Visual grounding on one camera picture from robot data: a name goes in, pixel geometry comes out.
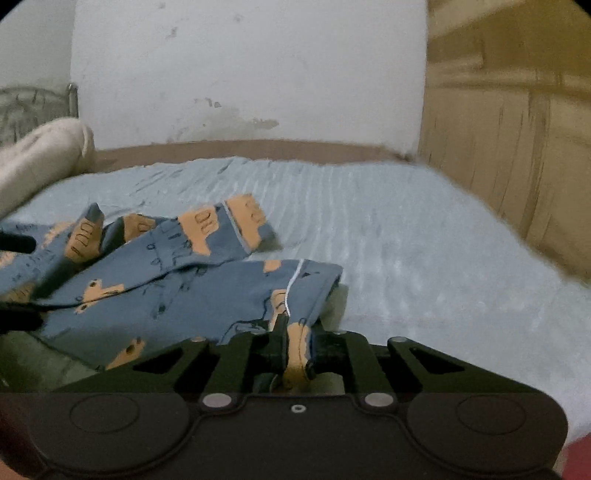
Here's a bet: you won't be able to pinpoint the metal bed headboard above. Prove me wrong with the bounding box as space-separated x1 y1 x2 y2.
0 82 79 145

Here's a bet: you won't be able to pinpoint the person's red clothing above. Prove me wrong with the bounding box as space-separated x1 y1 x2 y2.
558 434 591 480

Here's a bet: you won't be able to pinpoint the wooden wardrobe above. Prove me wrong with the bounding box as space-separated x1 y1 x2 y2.
417 0 591 280

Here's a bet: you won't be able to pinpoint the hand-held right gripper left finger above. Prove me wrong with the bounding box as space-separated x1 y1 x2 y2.
58 318 289 409

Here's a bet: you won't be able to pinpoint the brown mattress edge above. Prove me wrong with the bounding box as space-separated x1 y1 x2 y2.
93 137 416 172

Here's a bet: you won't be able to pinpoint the cream pillow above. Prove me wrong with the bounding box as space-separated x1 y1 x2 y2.
0 117 98 217

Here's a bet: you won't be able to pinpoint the blue pants with orange print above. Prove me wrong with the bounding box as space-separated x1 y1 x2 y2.
0 194 345 393

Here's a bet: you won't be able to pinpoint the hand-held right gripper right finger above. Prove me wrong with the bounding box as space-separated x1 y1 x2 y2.
305 331 539 409

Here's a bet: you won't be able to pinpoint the light blue blanket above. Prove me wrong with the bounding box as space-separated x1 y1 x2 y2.
0 156 591 439

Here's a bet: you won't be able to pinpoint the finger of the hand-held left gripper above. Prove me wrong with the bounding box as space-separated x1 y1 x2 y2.
0 300 45 336
0 231 37 254

